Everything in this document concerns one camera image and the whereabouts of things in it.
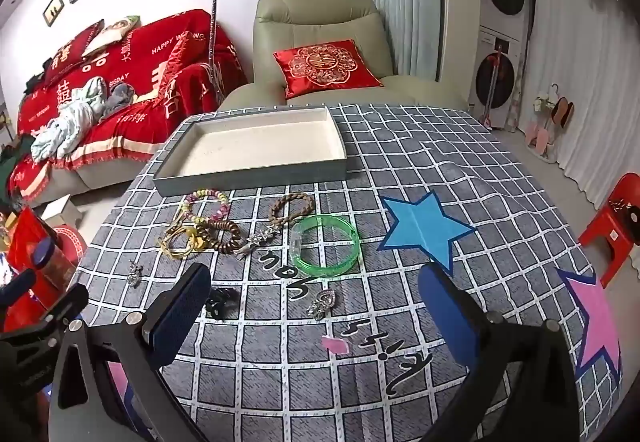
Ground black hair claw clip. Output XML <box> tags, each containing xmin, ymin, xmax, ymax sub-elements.
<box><xmin>204</xmin><ymin>289</ymin><xmax>240</xmax><ymax>321</ymax></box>

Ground blue star sticker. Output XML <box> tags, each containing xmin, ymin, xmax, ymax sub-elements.
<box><xmin>377</xmin><ymin>189</ymin><xmax>478</xmax><ymax>278</ymax></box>

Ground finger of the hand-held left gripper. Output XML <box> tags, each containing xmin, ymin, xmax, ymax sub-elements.
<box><xmin>27</xmin><ymin>237</ymin><xmax>57</xmax><ymax>270</ymax></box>
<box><xmin>0</xmin><ymin>269</ymin><xmax>90</xmax><ymax>363</ymax></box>

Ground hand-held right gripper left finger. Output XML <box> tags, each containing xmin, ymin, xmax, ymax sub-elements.
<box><xmin>50</xmin><ymin>262</ymin><xmax>213</xmax><ymax>442</ymax></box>

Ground red handled mop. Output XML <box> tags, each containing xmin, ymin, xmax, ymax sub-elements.
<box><xmin>479</xmin><ymin>46</ymin><xmax>504</xmax><ymax>129</ymax></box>

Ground red flat pillow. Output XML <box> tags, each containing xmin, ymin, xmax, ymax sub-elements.
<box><xmin>42</xmin><ymin>20</ymin><xmax>106</xmax><ymax>84</ymax></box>

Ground pastel beaded bracelet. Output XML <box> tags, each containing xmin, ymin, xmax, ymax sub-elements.
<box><xmin>182</xmin><ymin>189</ymin><xmax>232</xmax><ymax>223</ymax></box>

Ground silver chain bracelet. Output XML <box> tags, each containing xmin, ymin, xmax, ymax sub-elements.
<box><xmin>235</xmin><ymin>223</ymin><xmax>279</xmax><ymax>259</ymax></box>

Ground silver heart pendant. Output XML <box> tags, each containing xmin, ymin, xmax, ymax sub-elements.
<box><xmin>306</xmin><ymin>289</ymin><xmax>337</xmax><ymax>321</ymax></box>

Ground gooseneck phone holder stand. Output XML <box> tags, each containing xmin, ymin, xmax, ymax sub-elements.
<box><xmin>206</xmin><ymin>0</ymin><xmax>240</xmax><ymax>112</ymax></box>

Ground red embroidered cushion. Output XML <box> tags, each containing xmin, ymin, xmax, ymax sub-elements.
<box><xmin>273</xmin><ymin>40</ymin><xmax>385</xmax><ymax>99</ymax></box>

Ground brown wooden bead bracelet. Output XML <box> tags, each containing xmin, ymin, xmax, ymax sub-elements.
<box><xmin>197</xmin><ymin>218</ymin><xmax>242</xmax><ymax>255</ymax></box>

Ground green translucent bangle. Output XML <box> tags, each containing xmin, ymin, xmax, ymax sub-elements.
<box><xmin>290</xmin><ymin>215</ymin><xmax>362</xmax><ymax>273</ymax></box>

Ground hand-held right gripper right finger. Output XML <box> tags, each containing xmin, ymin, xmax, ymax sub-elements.
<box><xmin>417</xmin><ymin>262</ymin><xmax>581</xmax><ymax>442</ymax></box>

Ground beige leather sofa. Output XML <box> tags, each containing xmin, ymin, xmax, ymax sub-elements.
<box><xmin>50</xmin><ymin>0</ymin><xmax>468</xmax><ymax>195</ymax></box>

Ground red tasselled pillow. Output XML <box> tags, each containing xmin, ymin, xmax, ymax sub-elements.
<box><xmin>154</xmin><ymin>37</ymin><xmax>197</xmax><ymax>109</ymax></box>

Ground light blue clothes pile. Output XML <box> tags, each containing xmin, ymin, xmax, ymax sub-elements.
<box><xmin>31</xmin><ymin>77</ymin><xmax>109</xmax><ymax>161</ymax></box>

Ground brown braided bracelet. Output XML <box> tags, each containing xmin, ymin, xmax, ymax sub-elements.
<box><xmin>270</xmin><ymin>192</ymin><xmax>315</xmax><ymax>227</ymax></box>

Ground pink star sticker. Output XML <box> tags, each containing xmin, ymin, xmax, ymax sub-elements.
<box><xmin>555</xmin><ymin>267</ymin><xmax>623</xmax><ymax>375</ymax></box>

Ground dark green cloth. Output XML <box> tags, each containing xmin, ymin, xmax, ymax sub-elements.
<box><xmin>0</xmin><ymin>135</ymin><xmax>32</xmax><ymax>194</ymax></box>

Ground small black framed picture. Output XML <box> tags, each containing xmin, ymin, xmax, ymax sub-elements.
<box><xmin>42</xmin><ymin>0</ymin><xmax>65</xmax><ymax>27</ymax></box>

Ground red plastic stool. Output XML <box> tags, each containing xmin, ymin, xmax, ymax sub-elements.
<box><xmin>578</xmin><ymin>172</ymin><xmax>640</xmax><ymax>289</ymax></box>

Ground pink slippers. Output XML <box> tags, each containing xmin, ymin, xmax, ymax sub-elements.
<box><xmin>524</xmin><ymin>119</ymin><xmax>552</xmax><ymax>157</ymax></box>

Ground grey crumpled garment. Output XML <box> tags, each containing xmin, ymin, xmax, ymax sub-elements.
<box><xmin>102</xmin><ymin>85</ymin><xmax>137</xmax><ymax>117</ymax></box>

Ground red gift box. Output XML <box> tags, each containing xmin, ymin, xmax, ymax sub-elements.
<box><xmin>0</xmin><ymin>206</ymin><xmax>77</xmax><ymax>319</ymax></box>

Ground white washing machine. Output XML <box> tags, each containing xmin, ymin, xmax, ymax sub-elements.
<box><xmin>469</xmin><ymin>25</ymin><xmax>527</xmax><ymax>129</ymax></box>

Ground white sheer curtain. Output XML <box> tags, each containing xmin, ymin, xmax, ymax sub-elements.
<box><xmin>529</xmin><ymin>0</ymin><xmax>640</xmax><ymax>209</ymax></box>

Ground small pink sticker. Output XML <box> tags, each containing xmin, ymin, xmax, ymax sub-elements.
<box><xmin>321</xmin><ymin>334</ymin><xmax>352</xmax><ymax>356</ymax></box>

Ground sofa with red cover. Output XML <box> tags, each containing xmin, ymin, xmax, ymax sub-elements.
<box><xmin>7</xmin><ymin>8</ymin><xmax>249</xmax><ymax>203</ymax></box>

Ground white cardboard box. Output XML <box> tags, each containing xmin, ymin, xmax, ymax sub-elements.
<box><xmin>41</xmin><ymin>194</ymin><xmax>82</xmax><ymax>229</ymax></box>

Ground grey jewelry tray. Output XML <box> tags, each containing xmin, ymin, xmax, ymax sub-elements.
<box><xmin>152</xmin><ymin>105</ymin><xmax>349</xmax><ymax>197</ymax></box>

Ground white green pillow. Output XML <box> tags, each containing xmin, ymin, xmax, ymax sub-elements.
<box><xmin>81</xmin><ymin>15</ymin><xmax>141</xmax><ymax>58</ymax></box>

